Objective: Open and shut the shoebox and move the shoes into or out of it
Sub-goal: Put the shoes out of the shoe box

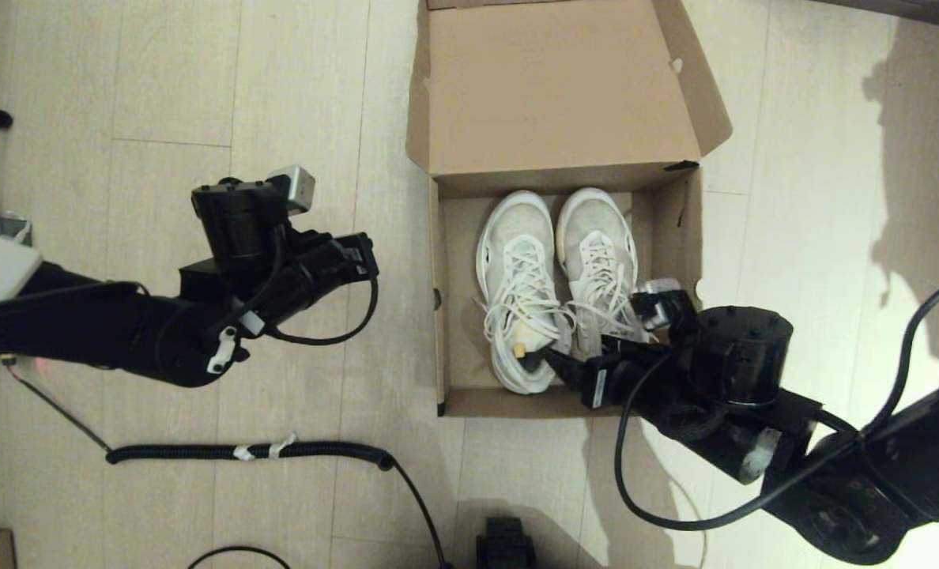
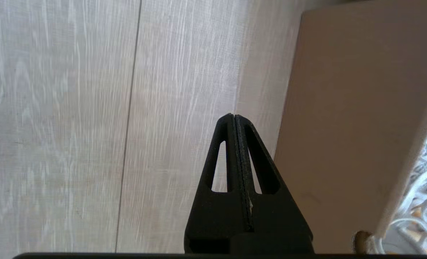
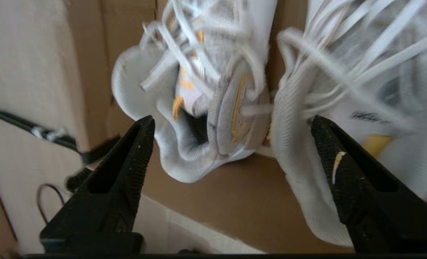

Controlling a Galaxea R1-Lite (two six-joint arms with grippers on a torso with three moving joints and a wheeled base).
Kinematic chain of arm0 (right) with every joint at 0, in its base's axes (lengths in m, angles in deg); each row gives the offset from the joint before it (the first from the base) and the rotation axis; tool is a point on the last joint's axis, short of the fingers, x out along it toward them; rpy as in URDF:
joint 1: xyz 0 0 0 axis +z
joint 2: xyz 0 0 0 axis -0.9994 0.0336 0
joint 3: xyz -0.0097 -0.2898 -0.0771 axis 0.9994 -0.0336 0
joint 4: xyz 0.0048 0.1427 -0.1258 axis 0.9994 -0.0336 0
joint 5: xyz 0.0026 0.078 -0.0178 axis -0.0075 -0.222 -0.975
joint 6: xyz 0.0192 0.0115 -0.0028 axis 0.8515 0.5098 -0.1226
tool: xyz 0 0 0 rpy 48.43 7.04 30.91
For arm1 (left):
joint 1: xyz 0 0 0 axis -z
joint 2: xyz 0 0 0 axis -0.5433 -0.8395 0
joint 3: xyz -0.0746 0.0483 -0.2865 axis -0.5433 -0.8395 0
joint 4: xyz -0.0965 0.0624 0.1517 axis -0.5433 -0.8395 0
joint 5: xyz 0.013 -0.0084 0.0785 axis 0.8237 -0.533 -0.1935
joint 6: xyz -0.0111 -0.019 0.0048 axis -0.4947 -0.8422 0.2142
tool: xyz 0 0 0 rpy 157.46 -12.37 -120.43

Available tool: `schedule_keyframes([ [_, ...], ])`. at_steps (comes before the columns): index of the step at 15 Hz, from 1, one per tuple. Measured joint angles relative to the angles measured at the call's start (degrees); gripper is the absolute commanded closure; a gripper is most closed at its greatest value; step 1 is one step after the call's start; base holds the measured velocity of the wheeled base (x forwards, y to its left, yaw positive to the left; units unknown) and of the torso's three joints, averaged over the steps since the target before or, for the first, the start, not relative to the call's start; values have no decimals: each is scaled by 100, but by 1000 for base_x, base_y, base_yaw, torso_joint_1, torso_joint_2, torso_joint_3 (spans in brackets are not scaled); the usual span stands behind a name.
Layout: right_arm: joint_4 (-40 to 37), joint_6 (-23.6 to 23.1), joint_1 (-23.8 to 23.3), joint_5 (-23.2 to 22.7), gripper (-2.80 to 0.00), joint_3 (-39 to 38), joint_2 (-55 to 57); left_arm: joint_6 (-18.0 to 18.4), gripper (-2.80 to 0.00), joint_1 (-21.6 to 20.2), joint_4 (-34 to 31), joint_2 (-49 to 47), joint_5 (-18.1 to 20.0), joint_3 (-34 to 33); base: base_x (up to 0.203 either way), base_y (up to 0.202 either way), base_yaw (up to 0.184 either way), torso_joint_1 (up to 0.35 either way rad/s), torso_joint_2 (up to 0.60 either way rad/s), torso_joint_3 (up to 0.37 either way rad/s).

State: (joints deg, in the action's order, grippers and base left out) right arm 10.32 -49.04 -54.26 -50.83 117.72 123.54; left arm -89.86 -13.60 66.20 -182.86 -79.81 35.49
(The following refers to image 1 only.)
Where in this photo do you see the white lace-up sneaker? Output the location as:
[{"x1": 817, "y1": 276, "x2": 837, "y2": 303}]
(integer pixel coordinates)
[
  {"x1": 475, "y1": 190, "x2": 571, "y2": 394},
  {"x1": 555, "y1": 187, "x2": 654, "y2": 362}
]

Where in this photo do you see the brown cardboard shoe box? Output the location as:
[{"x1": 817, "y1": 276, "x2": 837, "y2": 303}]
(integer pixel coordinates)
[{"x1": 405, "y1": 0, "x2": 733, "y2": 418}]

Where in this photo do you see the dark wooden furniture edge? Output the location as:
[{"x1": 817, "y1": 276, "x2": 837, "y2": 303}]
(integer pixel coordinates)
[{"x1": 813, "y1": 0, "x2": 939, "y2": 32}]

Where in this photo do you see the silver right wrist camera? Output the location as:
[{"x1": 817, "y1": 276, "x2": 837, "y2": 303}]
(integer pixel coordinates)
[{"x1": 632, "y1": 278, "x2": 696, "y2": 331}]

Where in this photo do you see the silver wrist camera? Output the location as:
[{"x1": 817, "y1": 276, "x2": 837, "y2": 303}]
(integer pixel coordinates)
[
  {"x1": 632, "y1": 278, "x2": 696, "y2": 331},
  {"x1": 268, "y1": 164, "x2": 316, "y2": 214}
]

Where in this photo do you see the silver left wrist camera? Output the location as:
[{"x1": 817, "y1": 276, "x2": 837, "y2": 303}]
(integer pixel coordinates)
[{"x1": 268, "y1": 164, "x2": 316, "y2": 214}]

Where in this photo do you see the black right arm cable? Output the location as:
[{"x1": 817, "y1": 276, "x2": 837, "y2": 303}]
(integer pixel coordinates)
[{"x1": 614, "y1": 269, "x2": 939, "y2": 530}]

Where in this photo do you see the black corrugated cable conduit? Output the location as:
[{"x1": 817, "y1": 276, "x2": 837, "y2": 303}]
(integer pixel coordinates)
[{"x1": 107, "y1": 439, "x2": 454, "y2": 569}]

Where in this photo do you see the thin black cable loop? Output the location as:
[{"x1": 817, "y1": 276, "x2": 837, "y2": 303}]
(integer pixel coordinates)
[{"x1": 187, "y1": 545, "x2": 292, "y2": 569}]

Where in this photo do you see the thin red black wire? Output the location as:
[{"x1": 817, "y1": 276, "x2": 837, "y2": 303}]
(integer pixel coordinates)
[{"x1": 0, "y1": 356, "x2": 115, "y2": 457}]

